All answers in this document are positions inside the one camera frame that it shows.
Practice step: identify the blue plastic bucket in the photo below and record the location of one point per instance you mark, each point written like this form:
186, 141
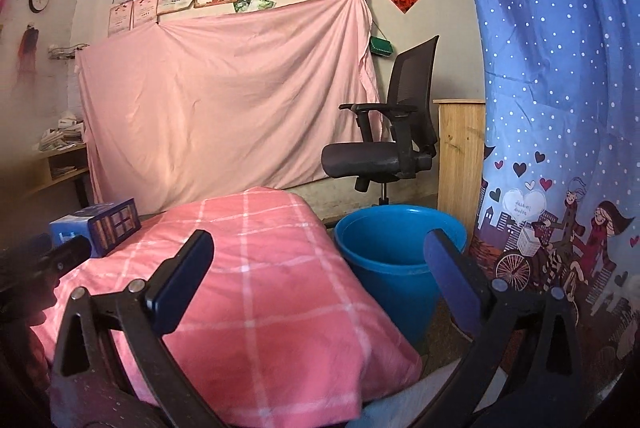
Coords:
383, 245

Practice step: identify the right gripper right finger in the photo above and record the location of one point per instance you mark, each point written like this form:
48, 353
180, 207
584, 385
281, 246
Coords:
523, 368

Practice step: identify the pink checked tablecloth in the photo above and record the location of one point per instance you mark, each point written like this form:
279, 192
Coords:
280, 332

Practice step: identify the blue patterned curtain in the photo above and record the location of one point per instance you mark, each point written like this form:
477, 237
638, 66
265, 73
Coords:
559, 198

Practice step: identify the stack of papers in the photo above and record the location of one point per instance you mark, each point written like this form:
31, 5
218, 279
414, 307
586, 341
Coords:
68, 132

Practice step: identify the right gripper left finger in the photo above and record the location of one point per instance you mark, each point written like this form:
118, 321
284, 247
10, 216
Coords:
111, 367

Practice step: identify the person's left hand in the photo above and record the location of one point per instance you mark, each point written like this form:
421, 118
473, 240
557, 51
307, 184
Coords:
25, 369

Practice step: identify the blue cardboard box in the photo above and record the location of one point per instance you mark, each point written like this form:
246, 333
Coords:
104, 225

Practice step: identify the green hanging brush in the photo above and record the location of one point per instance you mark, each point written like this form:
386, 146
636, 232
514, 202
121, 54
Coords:
380, 47

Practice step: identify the wooden wall shelf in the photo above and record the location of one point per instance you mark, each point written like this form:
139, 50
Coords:
56, 167

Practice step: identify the wooden cabinet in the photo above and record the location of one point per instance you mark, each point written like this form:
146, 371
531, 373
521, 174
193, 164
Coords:
461, 125

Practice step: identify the black office chair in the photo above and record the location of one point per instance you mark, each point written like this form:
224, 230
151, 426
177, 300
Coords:
398, 138

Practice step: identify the pink hanging sheet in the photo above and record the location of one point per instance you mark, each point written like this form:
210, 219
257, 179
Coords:
210, 106

